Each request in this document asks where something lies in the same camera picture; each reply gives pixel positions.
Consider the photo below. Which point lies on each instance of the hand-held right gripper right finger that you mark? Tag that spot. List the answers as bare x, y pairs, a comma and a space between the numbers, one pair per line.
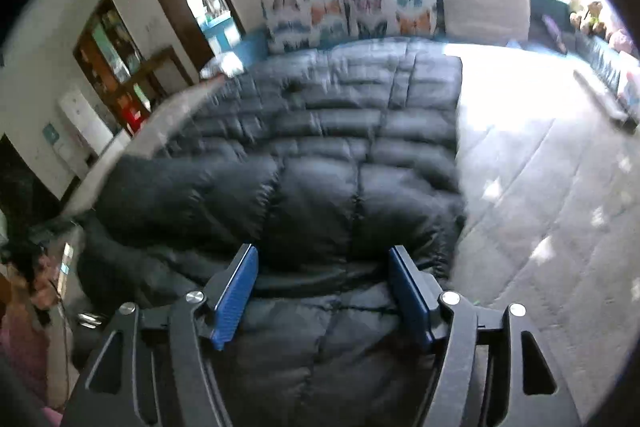
410, 302

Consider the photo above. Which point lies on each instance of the white cushion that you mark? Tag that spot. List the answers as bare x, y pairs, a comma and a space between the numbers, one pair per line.
485, 4

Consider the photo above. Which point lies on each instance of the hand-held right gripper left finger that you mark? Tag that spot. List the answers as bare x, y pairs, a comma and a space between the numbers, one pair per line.
234, 302

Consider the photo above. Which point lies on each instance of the blue cabinet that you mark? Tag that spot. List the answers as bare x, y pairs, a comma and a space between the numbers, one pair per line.
216, 29

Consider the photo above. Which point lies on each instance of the wooden bookshelf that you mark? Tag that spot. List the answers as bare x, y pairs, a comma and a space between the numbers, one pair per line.
112, 57

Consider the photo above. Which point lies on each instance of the wooden chair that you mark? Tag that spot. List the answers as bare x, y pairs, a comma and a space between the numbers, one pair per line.
160, 69

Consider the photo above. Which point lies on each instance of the purple cloth item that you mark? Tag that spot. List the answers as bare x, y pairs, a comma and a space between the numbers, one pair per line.
553, 27

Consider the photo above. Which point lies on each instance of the butterfly print cushion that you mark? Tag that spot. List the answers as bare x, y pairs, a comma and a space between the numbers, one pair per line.
387, 2
295, 19

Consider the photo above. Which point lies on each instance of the person's left hand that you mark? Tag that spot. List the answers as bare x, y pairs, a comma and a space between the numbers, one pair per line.
42, 289

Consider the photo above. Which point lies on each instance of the black puffer jacket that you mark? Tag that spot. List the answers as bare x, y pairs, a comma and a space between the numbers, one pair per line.
320, 167

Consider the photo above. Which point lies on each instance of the bear plush toy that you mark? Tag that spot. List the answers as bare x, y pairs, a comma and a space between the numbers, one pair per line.
592, 16

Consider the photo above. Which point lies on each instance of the grey quilted star mat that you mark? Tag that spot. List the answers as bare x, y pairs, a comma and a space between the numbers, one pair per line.
535, 207

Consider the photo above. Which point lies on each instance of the person's left forearm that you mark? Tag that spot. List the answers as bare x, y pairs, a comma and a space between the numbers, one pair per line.
22, 347

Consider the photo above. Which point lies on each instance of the white wall appliance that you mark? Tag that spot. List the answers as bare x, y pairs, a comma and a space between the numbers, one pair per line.
80, 122

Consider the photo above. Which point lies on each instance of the blue sofa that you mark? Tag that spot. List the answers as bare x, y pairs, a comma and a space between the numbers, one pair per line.
575, 27

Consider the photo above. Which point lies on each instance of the pink plush toy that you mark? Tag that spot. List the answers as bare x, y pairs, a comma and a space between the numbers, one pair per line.
622, 41

